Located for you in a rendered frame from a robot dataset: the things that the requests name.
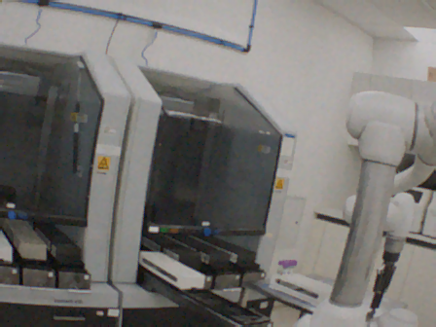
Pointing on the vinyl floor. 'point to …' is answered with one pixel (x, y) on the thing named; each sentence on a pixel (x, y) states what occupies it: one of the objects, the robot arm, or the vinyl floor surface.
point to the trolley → (310, 303)
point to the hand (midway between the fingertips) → (377, 300)
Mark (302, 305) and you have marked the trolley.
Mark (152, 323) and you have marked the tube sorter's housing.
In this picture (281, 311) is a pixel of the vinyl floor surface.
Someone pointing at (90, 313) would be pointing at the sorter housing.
